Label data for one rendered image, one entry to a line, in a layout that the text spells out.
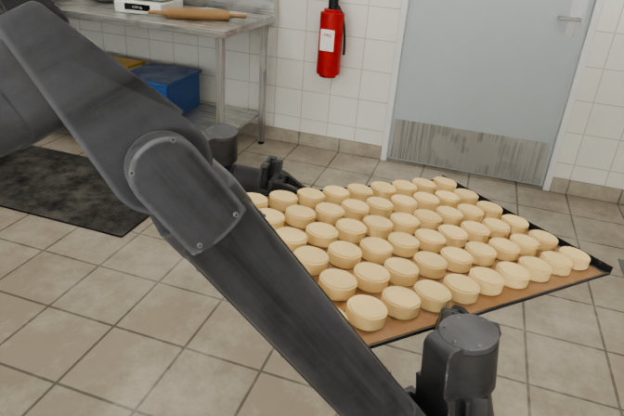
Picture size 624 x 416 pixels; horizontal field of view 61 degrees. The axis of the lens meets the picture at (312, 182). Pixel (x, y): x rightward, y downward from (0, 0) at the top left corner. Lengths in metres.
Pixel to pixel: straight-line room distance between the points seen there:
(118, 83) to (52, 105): 0.03
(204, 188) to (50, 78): 0.09
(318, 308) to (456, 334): 0.19
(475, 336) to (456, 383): 0.05
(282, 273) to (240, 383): 1.57
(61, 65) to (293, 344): 0.24
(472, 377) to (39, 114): 0.43
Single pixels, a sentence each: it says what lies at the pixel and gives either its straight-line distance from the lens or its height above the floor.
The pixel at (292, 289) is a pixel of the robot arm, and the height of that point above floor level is 1.17.
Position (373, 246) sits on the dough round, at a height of 0.98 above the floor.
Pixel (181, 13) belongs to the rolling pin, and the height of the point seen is 0.92.
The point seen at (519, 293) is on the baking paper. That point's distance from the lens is 0.85.
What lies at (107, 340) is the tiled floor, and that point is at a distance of 2.15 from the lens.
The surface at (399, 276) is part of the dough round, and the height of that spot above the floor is 0.98.
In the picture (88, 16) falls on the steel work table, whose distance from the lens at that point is 3.44.
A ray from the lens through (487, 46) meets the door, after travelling 3.47.
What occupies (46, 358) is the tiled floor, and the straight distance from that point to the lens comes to 2.14.
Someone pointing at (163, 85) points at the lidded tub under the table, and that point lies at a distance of 3.40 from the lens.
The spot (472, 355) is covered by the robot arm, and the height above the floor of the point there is 1.06.
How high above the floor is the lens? 1.40
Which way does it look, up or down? 25 degrees down
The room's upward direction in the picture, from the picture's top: 4 degrees clockwise
